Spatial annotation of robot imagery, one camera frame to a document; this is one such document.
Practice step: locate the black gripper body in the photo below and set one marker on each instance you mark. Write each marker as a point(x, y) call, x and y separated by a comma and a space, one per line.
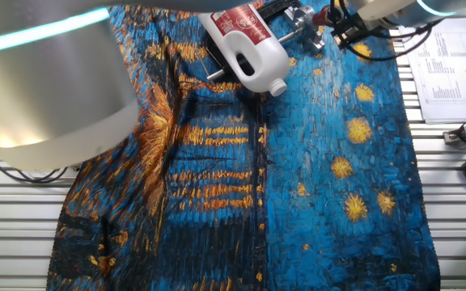
point(350, 32)

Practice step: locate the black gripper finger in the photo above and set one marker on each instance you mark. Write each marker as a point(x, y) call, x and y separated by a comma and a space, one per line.
point(340, 34)
point(334, 12)

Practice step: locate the lever with red wooden knob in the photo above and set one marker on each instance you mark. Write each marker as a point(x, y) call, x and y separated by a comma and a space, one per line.
point(321, 17)

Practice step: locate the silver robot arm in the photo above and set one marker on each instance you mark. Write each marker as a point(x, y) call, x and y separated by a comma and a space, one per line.
point(55, 81)

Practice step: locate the silver metal lever base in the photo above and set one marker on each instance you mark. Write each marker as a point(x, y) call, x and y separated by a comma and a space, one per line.
point(302, 18)

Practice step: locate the white bottle with red label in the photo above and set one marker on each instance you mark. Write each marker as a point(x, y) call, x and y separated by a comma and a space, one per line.
point(265, 72)

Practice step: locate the printed paper sheet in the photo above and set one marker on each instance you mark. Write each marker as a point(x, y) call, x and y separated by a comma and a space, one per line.
point(451, 81)

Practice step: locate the starry night painted cloth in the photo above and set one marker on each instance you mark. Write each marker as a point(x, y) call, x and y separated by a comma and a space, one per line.
point(297, 182)

